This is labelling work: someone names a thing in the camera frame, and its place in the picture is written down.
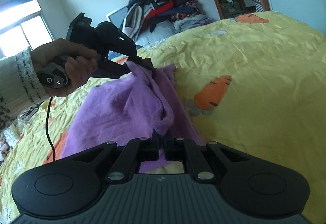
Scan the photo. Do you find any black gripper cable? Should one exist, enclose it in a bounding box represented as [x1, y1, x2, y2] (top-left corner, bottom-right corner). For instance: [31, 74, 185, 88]
[45, 95, 57, 162]

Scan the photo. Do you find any yellow carrot print quilt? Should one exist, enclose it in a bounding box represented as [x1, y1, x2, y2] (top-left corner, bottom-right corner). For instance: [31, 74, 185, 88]
[1, 11, 325, 223]

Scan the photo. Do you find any person left hand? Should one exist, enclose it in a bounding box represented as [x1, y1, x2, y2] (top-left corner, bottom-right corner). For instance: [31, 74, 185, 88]
[30, 39, 98, 97]

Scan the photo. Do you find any white knit sleeve forearm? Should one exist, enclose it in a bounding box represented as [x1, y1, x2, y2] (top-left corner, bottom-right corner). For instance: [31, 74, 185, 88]
[0, 49, 49, 131]

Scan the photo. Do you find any pile of dark clothes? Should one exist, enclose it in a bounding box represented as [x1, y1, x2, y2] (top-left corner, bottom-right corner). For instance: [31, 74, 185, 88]
[119, 0, 213, 40]

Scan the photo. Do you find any grey blue quilted blanket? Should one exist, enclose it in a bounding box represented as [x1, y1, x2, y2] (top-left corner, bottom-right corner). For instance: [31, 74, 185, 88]
[108, 20, 179, 60]

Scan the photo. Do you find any grey monitor screen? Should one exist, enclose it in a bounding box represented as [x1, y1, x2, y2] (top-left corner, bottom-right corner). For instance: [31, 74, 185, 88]
[106, 6, 128, 30]

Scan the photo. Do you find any window with grey frame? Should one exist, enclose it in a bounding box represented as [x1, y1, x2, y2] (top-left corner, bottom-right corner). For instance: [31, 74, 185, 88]
[1, 0, 54, 58]

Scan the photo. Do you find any purple knit sweater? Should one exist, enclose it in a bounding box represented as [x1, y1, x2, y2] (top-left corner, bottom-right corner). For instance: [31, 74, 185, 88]
[60, 62, 203, 158]

